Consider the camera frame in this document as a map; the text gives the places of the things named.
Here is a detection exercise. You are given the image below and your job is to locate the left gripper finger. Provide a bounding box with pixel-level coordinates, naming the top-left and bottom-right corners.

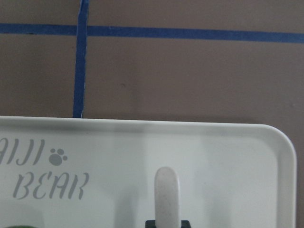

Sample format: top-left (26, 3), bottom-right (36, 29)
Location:
top-left (145, 220), bottom-right (156, 228)

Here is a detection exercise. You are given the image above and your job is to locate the white ceramic spoon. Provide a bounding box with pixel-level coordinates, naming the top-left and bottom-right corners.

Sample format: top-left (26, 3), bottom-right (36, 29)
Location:
top-left (154, 167), bottom-right (181, 228)

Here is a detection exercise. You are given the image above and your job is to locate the white bear tray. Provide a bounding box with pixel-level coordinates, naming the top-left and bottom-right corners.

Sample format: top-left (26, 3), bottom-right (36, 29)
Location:
top-left (0, 116), bottom-right (297, 228)

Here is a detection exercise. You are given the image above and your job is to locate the green avocado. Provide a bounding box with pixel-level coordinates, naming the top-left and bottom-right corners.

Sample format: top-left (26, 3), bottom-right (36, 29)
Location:
top-left (5, 225), bottom-right (35, 228)

